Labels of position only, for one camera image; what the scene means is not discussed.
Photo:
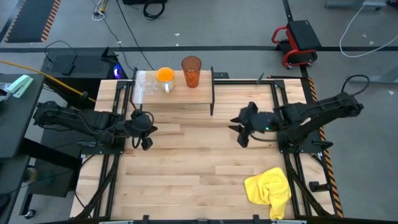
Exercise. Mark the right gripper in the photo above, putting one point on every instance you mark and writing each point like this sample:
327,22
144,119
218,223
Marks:
264,121

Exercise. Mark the orange black hazard tape strip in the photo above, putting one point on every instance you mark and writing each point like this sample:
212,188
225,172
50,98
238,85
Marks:
334,186

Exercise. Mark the small black external drive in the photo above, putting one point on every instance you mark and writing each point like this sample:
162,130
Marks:
67,69

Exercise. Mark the grey table leg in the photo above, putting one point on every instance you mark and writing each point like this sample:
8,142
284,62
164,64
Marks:
382,77
354,3

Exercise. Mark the black computer tower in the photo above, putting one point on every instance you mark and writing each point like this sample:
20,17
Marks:
87,67

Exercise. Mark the black caster wheel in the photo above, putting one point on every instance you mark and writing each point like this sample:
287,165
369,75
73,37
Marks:
30,214

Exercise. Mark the black box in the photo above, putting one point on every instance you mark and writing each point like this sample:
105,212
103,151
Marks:
144,1

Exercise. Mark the black aluminium table frame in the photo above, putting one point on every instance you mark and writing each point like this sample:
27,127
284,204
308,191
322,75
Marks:
242,82

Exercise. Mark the black frame clamp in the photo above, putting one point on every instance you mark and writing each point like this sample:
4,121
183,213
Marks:
260,78
145,219
256,219

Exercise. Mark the clear glass cup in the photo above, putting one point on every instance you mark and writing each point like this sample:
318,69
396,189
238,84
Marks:
146,84

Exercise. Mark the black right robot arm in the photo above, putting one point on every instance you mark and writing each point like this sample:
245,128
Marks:
323,107

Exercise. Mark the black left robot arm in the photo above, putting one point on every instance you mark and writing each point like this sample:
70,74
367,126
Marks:
77,119

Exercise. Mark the black mat with striped edge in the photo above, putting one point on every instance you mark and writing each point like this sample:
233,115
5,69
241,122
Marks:
31,18

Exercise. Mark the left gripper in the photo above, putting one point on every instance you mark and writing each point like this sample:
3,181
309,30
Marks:
141,124

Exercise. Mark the yellow cloth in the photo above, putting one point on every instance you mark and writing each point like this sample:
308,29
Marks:
267,189

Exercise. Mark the clear plastic item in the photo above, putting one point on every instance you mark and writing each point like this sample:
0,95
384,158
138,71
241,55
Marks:
4,91

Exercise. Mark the black desk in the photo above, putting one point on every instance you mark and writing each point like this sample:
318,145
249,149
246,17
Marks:
18,124

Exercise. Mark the black block bracket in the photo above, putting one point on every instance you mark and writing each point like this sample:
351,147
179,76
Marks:
220,75

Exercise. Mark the wooden shelf with black frame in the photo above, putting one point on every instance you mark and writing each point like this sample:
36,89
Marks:
186,95

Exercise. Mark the red and black rolling stool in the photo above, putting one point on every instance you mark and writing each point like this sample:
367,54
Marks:
303,34

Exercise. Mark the mint green stapler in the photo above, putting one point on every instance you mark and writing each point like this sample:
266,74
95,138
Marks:
20,85

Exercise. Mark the orange faceted plastic tumbler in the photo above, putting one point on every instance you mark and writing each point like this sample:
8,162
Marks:
191,74

